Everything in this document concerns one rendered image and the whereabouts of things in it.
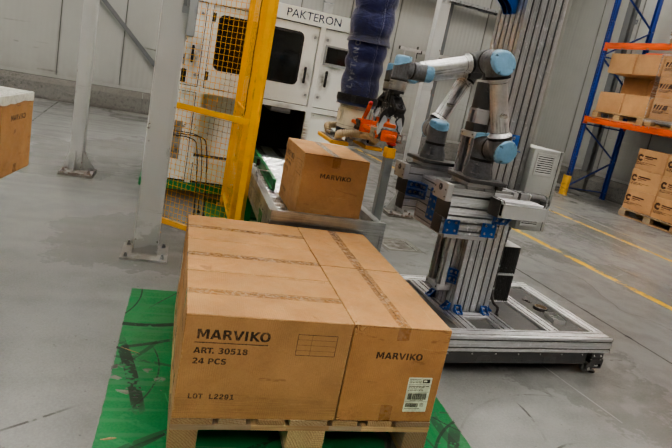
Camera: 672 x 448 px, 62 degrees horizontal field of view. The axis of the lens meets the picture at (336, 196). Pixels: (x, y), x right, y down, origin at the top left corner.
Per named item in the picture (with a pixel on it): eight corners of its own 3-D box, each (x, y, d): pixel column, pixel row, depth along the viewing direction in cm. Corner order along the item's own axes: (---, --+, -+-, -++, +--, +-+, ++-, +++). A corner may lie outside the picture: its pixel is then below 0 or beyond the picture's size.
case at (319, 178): (278, 194, 385) (288, 137, 377) (333, 201, 396) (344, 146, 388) (293, 218, 329) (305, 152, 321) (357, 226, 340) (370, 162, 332)
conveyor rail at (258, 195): (235, 164, 539) (238, 145, 535) (240, 165, 540) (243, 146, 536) (264, 242, 322) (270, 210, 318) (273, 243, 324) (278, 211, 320)
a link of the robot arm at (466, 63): (486, 47, 277) (395, 59, 264) (498, 47, 267) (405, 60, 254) (486, 71, 281) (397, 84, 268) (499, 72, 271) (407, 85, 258)
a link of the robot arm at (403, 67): (417, 57, 244) (399, 53, 241) (411, 83, 246) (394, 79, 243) (409, 57, 251) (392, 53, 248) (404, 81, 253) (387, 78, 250)
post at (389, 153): (356, 280, 409) (384, 146, 389) (364, 280, 411) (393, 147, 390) (358, 283, 403) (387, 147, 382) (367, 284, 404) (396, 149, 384)
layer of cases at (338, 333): (178, 283, 307) (188, 214, 299) (349, 297, 335) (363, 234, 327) (171, 418, 195) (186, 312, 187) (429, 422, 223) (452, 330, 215)
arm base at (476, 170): (481, 175, 299) (485, 157, 297) (497, 181, 285) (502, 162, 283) (457, 171, 293) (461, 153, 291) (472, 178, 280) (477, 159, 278)
